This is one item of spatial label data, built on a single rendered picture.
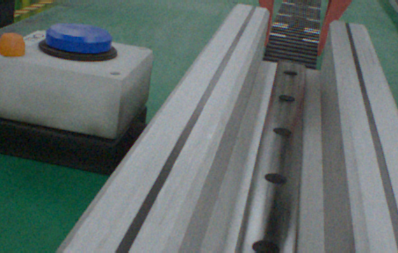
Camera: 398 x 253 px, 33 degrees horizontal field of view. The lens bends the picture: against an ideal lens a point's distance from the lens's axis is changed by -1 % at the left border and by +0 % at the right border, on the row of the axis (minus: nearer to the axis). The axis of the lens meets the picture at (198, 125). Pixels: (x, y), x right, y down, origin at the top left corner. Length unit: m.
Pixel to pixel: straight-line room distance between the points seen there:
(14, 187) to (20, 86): 0.06
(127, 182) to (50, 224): 0.15
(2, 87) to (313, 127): 0.18
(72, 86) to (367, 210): 0.22
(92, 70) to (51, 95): 0.03
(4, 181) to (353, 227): 0.23
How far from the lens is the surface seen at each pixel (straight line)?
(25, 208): 0.36
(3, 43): 0.40
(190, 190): 0.20
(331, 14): 0.66
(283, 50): 0.67
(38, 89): 0.40
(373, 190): 0.22
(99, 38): 0.41
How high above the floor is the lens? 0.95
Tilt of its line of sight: 20 degrees down
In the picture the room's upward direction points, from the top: 9 degrees clockwise
